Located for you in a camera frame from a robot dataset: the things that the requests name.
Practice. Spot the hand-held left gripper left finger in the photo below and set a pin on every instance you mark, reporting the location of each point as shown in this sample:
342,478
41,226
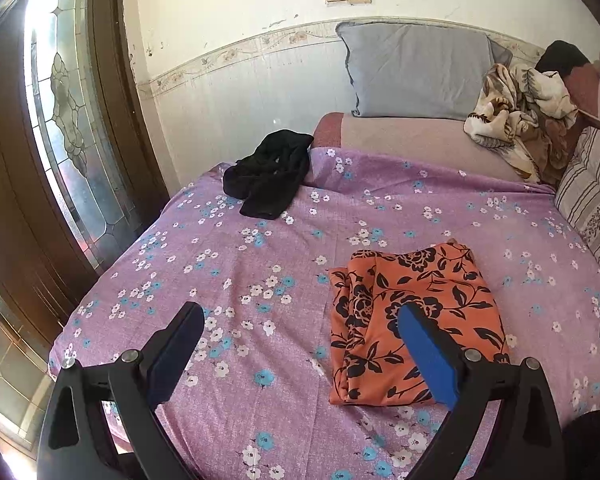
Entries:
175,345

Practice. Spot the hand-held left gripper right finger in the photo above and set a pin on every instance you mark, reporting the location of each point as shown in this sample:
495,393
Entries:
427,355

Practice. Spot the orange black floral garment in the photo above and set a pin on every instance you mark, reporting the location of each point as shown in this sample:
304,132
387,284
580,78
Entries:
375,320

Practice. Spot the purple floral bedsheet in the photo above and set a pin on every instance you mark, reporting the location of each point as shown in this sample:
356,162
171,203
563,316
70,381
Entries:
280,240

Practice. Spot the maroon beige mattress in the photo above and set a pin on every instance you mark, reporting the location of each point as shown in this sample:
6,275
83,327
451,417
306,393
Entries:
405,140

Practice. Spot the striped floral pillow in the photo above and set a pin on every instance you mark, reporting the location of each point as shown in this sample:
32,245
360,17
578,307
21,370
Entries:
595,190

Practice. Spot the beige brown floral blanket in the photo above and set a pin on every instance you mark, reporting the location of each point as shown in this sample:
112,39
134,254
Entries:
520,120

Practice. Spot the wooden door with glass panel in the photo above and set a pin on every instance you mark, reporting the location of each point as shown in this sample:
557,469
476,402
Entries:
10,135

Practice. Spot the grey pillow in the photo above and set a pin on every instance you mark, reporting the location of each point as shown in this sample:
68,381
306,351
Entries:
420,70

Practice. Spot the maroon cushion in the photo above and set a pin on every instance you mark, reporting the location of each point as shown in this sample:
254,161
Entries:
597,95

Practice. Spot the black cloth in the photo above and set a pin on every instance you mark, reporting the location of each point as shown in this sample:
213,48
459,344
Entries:
560,57

